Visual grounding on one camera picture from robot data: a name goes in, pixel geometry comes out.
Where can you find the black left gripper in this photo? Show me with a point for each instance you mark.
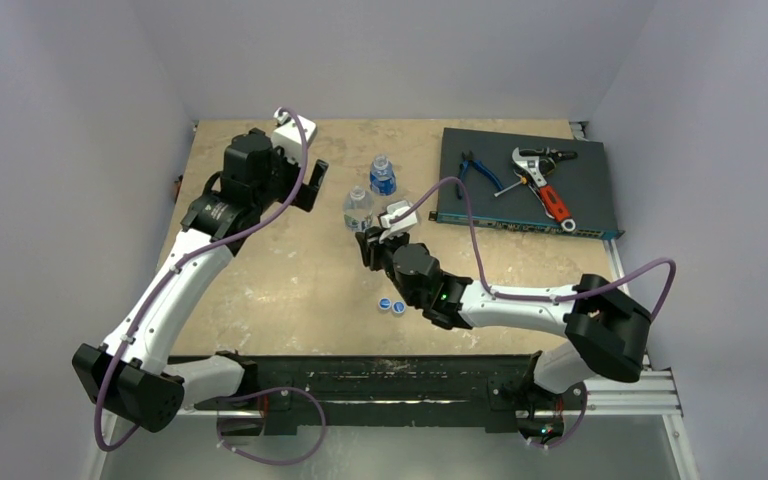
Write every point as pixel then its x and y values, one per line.
pixel 305 195

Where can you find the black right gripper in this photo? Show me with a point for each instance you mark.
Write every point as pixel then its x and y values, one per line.
pixel 373 247

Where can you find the green label water bottle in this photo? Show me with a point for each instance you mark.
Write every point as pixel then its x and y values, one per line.
pixel 358 209

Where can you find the blue white bottle cap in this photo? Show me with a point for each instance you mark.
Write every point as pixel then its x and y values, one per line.
pixel 398 308

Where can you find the blue label Pocari bottle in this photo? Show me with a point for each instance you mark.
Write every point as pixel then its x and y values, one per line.
pixel 382 176

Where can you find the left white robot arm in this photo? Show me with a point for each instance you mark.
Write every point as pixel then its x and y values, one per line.
pixel 129 374

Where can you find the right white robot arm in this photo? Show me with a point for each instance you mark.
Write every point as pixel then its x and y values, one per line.
pixel 605 330

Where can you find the red adjustable wrench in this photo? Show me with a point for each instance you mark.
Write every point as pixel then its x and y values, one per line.
pixel 532 172

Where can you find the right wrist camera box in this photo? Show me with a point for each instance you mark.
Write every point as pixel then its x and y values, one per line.
pixel 396 220

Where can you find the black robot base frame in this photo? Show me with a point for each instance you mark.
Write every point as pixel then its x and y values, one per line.
pixel 489 392

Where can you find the dark network switch box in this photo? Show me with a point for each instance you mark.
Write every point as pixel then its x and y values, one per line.
pixel 480 162

